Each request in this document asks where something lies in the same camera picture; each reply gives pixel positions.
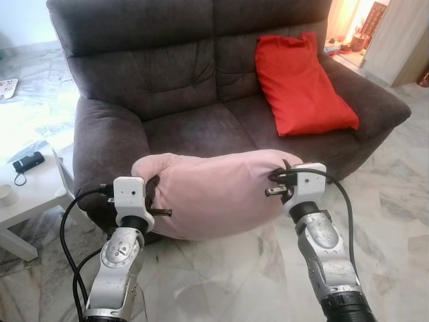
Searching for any beige wooden panel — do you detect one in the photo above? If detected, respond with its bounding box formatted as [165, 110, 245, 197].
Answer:
[364, 0, 429, 87]

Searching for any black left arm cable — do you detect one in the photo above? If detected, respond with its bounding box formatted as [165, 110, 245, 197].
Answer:
[59, 186, 116, 320]

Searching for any dark grey fabric sofa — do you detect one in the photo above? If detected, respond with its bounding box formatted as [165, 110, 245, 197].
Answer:
[47, 0, 412, 244]

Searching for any white low table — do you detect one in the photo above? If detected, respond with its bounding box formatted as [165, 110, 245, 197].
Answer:
[0, 143, 95, 263]

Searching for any red gold patterned panel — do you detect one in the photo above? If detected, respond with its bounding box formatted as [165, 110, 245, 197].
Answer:
[362, 1, 389, 45]

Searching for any red pillow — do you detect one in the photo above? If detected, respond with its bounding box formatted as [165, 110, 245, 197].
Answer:
[255, 32, 361, 138]

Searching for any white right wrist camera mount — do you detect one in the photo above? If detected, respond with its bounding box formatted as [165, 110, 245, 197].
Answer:
[282, 163, 327, 217]

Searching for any brown incense pot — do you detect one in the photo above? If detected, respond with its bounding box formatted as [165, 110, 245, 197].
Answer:
[350, 33, 369, 53]

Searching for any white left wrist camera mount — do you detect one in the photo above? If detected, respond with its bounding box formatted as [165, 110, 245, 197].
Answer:
[113, 176, 156, 227]

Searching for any pink pillow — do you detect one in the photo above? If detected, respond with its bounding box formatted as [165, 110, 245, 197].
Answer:
[131, 149, 306, 241]

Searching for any white printed paper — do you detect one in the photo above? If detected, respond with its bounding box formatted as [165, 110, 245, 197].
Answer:
[0, 78, 19, 102]

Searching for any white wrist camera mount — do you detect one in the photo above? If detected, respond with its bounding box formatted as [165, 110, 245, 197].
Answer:
[282, 163, 327, 217]
[113, 176, 156, 227]

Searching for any white cup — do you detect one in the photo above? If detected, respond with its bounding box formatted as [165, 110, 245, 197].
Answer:
[0, 184, 18, 208]

